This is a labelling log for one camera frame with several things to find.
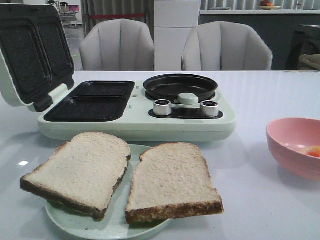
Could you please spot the white bread slice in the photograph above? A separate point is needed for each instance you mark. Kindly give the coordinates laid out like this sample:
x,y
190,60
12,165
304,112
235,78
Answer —
x,y
172,181
82,174

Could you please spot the pink plastic bowl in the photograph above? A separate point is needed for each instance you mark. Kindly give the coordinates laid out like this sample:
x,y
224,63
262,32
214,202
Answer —
x,y
287,136

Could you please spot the mint green breakfast maker lid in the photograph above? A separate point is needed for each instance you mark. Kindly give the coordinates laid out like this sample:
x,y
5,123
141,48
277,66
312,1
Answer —
x,y
36,65

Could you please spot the mint green breakfast maker base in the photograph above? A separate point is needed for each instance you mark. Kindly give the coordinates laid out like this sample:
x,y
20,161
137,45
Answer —
x,y
122,109

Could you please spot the left silver control knob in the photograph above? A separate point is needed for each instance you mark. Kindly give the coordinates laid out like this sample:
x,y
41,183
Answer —
x,y
162,107

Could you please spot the silver control knob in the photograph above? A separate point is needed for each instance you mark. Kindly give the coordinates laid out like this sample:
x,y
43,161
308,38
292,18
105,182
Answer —
x,y
162,107
209,108

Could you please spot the black round frying pan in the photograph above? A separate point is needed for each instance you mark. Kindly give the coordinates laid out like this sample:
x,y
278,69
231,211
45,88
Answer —
x,y
169,86

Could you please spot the right silver control knob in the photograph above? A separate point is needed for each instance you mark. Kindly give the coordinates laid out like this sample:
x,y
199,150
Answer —
x,y
209,108

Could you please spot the left grey upholstered chair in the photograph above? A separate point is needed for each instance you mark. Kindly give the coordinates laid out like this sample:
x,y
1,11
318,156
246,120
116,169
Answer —
x,y
118,45

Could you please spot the grey upholstered chair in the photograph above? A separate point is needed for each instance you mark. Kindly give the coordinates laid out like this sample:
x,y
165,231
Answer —
x,y
225,46
118,45

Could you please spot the right grey upholstered chair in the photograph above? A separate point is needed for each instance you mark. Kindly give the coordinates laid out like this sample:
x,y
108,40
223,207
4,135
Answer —
x,y
225,46

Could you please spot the white cabinet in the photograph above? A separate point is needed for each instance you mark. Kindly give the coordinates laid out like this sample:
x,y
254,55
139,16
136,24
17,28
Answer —
x,y
173,21

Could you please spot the mint green round plate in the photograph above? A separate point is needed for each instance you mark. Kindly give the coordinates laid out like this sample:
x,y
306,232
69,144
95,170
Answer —
x,y
114,225

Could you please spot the fruit bowl on counter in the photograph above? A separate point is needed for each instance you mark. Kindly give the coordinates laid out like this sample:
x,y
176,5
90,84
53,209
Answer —
x,y
267,5

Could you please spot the dark appliance at right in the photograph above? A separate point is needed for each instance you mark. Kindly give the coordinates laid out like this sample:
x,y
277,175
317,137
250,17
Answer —
x,y
304,54

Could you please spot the mint green pan handle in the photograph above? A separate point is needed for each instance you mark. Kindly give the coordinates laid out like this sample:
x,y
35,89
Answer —
x,y
186,98

